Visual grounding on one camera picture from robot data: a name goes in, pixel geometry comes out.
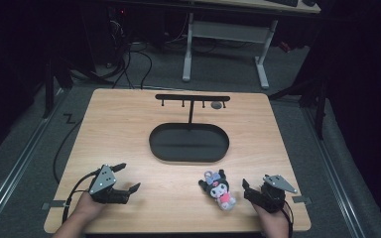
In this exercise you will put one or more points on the black hook rack with tray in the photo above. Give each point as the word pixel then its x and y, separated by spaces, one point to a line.
pixel 189 141

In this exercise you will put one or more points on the grey round table grommet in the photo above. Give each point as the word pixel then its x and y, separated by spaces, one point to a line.
pixel 216 105

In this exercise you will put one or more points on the metal floor rail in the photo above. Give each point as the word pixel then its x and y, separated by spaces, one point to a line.
pixel 16 172
pixel 335 175

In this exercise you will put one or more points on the black metal stand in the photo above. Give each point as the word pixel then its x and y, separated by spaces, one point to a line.
pixel 51 86

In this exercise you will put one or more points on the black keyboard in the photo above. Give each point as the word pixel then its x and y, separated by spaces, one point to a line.
pixel 282 2

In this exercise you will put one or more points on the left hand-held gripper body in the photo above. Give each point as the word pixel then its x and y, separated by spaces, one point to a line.
pixel 102 181

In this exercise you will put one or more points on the person's right hand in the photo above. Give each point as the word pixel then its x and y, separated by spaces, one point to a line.
pixel 271 221

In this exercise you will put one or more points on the person's left hand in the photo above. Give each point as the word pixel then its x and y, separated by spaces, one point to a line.
pixel 88 208

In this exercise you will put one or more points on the black computer mouse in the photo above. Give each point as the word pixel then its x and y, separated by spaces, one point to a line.
pixel 309 2

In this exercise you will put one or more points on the small red object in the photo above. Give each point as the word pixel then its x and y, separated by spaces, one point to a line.
pixel 284 46

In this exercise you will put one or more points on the white frame desk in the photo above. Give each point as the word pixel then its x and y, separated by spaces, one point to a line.
pixel 226 32

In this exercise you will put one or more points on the grey tape strip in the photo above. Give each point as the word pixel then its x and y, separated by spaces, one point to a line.
pixel 53 205
pixel 301 199

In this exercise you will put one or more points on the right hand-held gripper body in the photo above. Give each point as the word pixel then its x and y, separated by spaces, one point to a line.
pixel 273 196

